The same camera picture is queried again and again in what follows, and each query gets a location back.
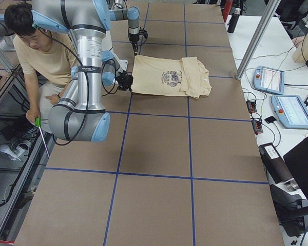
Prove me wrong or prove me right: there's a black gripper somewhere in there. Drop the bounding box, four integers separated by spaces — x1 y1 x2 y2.
128 33 140 56
116 71 133 91

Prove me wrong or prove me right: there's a cream long-sleeve printed shirt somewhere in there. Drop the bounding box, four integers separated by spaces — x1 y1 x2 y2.
131 55 211 99

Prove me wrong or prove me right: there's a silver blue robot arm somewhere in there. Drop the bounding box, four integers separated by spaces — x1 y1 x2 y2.
107 0 141 56
32 1 111 142

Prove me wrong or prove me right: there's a person in beige shirt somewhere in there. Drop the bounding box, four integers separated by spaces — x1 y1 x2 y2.
4 3 77 122

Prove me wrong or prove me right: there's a black water bottle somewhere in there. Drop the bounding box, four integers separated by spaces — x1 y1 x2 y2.
227 8 241 33

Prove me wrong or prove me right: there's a red bottle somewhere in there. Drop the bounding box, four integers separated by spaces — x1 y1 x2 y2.
222 0 233 22

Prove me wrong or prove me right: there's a far orange circuit board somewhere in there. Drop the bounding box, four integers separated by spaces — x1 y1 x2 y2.
246 100 257 113

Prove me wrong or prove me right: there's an orange circuit board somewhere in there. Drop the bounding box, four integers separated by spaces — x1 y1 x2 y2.
252 118 263 135
246 100 257 113

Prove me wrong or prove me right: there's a far grey teach pendant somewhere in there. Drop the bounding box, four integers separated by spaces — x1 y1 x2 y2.
253 66 284 95

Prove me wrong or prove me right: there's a grey teach pendant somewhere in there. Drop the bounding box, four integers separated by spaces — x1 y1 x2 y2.
253 66 284 95
271 95 308 129

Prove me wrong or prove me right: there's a near orange circuit board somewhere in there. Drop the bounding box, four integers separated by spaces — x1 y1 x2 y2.
252 118 263 135

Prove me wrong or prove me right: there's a small black flat device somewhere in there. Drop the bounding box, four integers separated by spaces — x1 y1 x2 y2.
264 116 276 124

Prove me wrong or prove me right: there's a near grey teach pendant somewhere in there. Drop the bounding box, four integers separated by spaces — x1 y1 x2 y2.
271 95 308 129

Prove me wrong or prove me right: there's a black monitor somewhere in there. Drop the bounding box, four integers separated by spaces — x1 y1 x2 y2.
283 137 308 200

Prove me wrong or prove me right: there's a black brown label printer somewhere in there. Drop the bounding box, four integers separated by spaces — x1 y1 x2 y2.
258 143 308 237

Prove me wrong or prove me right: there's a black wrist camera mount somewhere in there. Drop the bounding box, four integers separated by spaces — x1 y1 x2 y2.
139 28 148 40

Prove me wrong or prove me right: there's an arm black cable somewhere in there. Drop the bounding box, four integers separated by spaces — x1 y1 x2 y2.
38 28 119 147

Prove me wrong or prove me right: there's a green handled grabber stick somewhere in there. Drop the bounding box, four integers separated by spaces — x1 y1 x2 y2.
35 117 50 159

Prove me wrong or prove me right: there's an aluminium frame post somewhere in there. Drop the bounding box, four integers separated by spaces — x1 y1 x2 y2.
236 0 281 80

